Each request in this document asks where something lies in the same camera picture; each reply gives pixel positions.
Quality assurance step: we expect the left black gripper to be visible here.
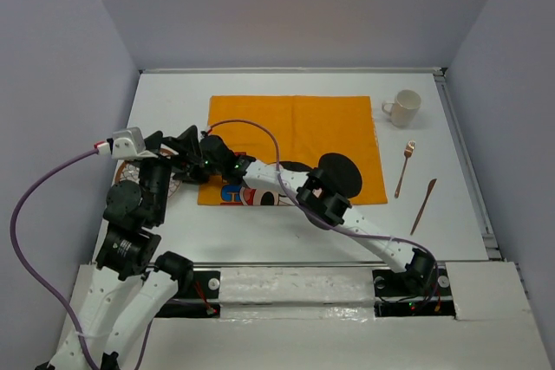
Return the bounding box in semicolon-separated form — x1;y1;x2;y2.
140;123;204;223

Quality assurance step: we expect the floral patterned plate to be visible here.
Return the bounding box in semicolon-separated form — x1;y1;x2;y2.
114;159;181;198

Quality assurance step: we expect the yellow cartoon cloth napkin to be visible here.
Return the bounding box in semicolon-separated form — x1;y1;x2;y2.
208;95;388;204

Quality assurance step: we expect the copper fork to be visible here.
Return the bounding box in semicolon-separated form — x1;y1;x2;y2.
394;140;415;198

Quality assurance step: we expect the white ceramic mug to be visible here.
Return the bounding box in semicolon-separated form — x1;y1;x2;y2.
381;89;422;128

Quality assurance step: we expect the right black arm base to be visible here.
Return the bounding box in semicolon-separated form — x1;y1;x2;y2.
372;267;456;318

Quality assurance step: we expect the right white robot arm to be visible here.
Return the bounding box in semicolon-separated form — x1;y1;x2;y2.
166;134;437;296

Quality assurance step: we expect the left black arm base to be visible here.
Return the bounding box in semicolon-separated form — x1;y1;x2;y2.
155;269;221;319

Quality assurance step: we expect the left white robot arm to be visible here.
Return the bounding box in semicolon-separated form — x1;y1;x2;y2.
41;126;205;369

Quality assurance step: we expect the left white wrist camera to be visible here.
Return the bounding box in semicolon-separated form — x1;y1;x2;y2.
94;127;157;161

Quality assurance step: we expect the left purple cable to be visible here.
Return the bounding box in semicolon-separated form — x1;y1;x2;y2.
9;148;153;370

